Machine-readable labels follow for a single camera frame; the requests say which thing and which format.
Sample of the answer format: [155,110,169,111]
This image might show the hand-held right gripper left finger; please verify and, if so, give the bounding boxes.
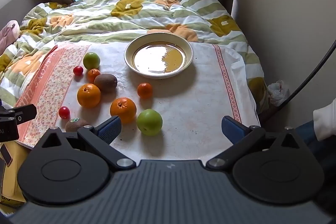
[34,115,137,171]

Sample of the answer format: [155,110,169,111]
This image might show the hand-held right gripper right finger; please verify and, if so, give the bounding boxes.
[206,115,305,170]

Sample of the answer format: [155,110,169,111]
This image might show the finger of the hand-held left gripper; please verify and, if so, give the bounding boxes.
[0,104,37,125]

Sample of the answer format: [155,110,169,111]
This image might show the large orange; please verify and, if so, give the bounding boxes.
[77,84,101,108]
[110,97,137,124]

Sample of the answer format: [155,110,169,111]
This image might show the brown kiwi with green sticker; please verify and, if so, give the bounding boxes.
[65,117,90,132]

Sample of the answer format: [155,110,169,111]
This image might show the green apple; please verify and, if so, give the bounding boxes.
[136,109,163,136]
[83,52,101,70]

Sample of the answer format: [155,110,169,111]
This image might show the small mandarin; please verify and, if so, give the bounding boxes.
[137,83,153,98]
[87,69,101,83]

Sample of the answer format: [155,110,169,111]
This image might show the cream ceramic bowl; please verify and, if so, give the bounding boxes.
[124,33,194,79]

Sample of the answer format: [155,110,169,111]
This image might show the white cloth with pink border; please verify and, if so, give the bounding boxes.
[14,42,261,161]

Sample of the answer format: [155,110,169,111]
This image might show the yellow cardboard box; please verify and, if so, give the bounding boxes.
[0,139,30,208]

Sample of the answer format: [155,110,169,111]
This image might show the white plastic bag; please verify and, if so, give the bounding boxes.
[267,80,291,107]

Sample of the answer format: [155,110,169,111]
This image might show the person's blue pants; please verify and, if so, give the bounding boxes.
[298,120,319,146]

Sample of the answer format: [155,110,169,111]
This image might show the pink plush toy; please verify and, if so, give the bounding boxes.
[0,20,21,56]

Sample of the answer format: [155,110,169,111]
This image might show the person's white sleeve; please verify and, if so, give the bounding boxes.
[313,97,336,141]

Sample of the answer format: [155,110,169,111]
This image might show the grey bed headboard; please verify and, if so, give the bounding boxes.
[0,0,49,29]

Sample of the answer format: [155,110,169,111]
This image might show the floral striped blanket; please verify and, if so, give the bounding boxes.
[0,0,266,115]

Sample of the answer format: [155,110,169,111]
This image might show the black cable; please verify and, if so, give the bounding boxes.
[259,39,336,122]

